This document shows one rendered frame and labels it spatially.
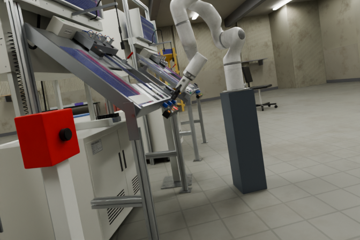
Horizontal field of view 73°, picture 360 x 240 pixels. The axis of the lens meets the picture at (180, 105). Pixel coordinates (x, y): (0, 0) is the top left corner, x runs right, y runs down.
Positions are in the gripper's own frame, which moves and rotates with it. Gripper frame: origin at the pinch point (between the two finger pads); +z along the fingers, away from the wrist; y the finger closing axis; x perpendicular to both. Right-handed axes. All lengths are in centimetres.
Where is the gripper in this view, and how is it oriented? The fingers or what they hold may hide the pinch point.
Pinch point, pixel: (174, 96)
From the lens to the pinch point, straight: 157.0
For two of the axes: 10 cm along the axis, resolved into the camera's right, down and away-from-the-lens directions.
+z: -5.6, 8.0, 2.0
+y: 2.0, -1.1, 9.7
